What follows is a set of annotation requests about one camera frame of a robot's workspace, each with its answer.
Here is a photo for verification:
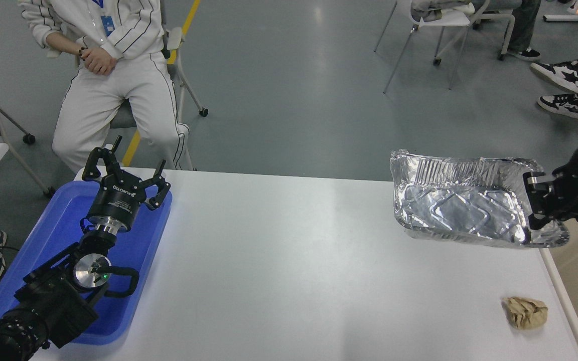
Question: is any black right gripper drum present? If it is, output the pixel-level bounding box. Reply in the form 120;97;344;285
550;168;578;222

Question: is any white chair with metal legs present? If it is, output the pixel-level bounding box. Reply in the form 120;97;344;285
374;0;473;94

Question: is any white rolling chair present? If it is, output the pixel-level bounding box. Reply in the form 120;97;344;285
432;9;516;66

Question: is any white stand base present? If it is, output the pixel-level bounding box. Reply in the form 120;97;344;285
543;0;578;24

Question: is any crumpled tan paper ball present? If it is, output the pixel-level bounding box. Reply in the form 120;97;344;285
502;296;549;330

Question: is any blue plastic tray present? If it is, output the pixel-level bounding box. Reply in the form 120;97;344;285
0;180;173;346

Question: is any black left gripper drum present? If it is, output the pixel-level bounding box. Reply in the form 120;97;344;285
87;176;146;229

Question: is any person's left hand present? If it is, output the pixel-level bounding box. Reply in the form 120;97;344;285
89;45;118;76

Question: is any silver foil tray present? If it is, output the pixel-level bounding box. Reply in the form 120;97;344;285
390;149;569;249

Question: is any person's right hand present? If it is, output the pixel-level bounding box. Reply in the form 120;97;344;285
79;47;101;72

